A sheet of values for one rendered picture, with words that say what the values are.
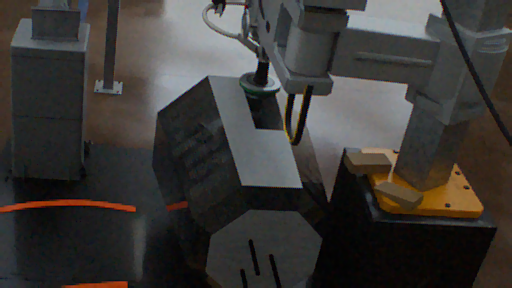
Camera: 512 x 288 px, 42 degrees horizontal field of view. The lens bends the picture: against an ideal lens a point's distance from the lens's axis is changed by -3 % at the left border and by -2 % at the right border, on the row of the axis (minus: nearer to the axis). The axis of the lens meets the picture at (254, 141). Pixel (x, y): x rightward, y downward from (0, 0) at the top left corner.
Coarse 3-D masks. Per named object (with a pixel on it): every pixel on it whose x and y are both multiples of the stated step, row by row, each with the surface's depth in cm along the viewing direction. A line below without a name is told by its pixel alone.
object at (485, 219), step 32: (352, 192) 316; (352, 224) 314; (384, 224) 287; (416, 224) 289; (448, 224) 292; (480, 224) 295; (352, 256) 308; (384, 256) 297; (416, 256) 299; (448, 256) 301; (480, 256) 304
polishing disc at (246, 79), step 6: (252, 72) 361; (240, 78) 352; (246, 78) 353; (252, 78) 355; (270, 78) 358; (276, 78) 359; (246, 84) 347; (252, 84) 348; (258, 84) 349; (264, 84) 350; (270, 84) 352; (276, 84) 353; (258, 90) 345; (264, 90) 345; (270, 90) 346; (276, 90) 349
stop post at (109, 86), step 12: (108, 0) 467; (108, 12) 471; (108, 24) 476; (108, 36) 481; (108, 48) 485; (108, 60) 490; (108, 72) 495; (96, 84) 506; (108, 84) 500; (120, 84) 512
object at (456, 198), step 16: (368, 176) 312; (384, 176) 310; (432, 192) 304; (448, 192) 307; (464, 192) 309; (384, 208) 292; (400, 208) 291; (416, 208) 292; (432, 208) 293; (448, 208) 295; (464, 208) 297; (480, 208) 299
